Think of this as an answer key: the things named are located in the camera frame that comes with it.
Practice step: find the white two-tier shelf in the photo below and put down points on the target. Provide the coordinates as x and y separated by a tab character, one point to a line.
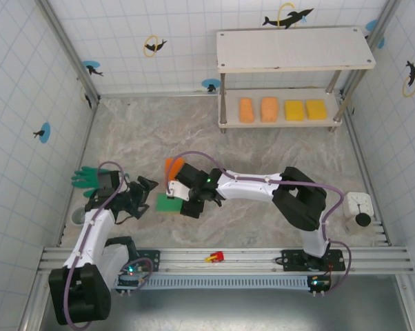
290	48

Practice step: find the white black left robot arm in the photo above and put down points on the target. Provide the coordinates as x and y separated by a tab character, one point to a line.
90	238

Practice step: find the black dolphin sticker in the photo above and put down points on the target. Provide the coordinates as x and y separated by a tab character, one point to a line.
270	21

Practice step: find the black round knob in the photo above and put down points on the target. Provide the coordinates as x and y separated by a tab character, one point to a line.
363	220

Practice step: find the white square clock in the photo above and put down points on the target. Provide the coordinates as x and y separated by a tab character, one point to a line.
352	203

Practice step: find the small white cup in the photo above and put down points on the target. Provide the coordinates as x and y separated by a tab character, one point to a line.
77	220

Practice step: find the long aluminium mounting rail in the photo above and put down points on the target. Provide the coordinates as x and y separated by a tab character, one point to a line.
249	258

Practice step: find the yellow foam sponge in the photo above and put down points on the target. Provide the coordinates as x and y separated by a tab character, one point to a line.
294	110
316	109

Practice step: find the green rubber glove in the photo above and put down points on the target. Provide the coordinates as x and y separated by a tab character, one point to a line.
87	179

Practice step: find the peach porous sponge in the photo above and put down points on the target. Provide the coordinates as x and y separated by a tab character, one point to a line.
247	110
269	109

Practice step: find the blue circle fish sticker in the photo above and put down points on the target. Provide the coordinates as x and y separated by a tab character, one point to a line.
45	132
209	82
90	65

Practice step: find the green scouring sponge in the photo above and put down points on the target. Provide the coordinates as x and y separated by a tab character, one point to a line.
166	203

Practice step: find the small red yellow toy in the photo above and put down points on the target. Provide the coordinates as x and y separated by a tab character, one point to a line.
217	257

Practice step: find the controller board with LED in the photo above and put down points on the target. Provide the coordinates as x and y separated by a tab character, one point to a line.
319	283
130	281

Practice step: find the orange scouring sponge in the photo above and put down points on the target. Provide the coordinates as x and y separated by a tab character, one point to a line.
171	169

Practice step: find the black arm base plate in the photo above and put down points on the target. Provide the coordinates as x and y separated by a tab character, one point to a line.
152	258
290	258

